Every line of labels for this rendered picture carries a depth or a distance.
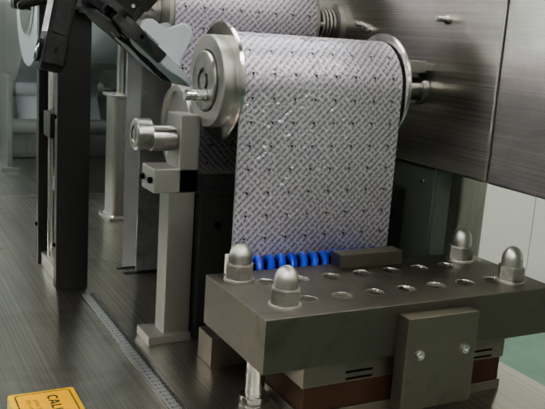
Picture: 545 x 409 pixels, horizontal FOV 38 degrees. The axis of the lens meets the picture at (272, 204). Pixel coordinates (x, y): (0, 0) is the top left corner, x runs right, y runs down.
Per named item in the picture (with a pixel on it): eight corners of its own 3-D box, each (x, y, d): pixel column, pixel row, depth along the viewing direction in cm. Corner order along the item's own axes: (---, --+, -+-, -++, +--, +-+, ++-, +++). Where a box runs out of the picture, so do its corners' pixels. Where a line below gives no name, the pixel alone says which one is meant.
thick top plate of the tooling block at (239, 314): (203, 322, 94) (205, 273, 93) (462, 292, 113) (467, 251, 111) (262, 376, 80) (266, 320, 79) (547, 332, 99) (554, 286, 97)
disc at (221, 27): (193, 131, 107) (198, 20, 104) (196, 131, 107) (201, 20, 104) (238, 148, 94) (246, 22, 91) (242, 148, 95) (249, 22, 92)
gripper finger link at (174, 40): (221, 54, 92) (163, -3, 89) (190, 92, 91) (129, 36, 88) (214, 56, 95) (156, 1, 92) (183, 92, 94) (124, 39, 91)
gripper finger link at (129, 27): (169, 53, 89) (109, -3, 86) (160, 63, 88) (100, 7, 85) (160, 55, 93) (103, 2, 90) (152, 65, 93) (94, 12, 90)
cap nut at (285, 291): (261, 301, 85) (264, 261, 84) (291, 298, 87) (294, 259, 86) (277, 312, 82) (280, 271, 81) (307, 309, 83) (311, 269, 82)
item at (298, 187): (229, 269, 99) (238, 122, 95) (383, 256, 110) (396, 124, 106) (231, 269, 99) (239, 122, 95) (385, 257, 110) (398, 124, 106)
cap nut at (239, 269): (218, 276, 93) (220, 239, 92) (246, 273, 94) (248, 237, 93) (231, 286, 89) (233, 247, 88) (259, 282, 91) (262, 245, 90)
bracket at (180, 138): (133, 333, 108) (139, 110, 102) (178, 328, 111) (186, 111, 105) (144, 346, 104) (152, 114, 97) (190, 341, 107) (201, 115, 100)
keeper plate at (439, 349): (388, 405, 89) (398, 313, 87) (457, 392, 94) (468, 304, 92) (401, 415, 87) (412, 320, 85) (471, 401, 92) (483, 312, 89)
